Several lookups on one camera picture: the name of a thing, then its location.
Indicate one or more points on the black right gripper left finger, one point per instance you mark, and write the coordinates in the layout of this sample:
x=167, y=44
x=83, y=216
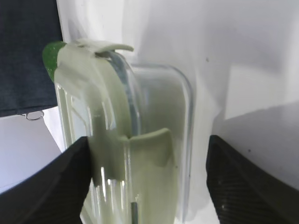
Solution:
x=53, y=195

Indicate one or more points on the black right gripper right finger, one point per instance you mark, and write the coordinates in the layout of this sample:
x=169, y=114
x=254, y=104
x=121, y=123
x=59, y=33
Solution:
x=242, y=193

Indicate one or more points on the green lidded glass container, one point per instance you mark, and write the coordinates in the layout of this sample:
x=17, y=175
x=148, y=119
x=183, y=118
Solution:
x=137, y=118

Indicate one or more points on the green cucumber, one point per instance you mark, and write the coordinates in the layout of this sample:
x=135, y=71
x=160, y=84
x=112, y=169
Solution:
x=49, y=56

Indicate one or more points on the navy blue lunch bag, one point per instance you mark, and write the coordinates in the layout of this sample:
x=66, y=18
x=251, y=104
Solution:
x=26, y=27

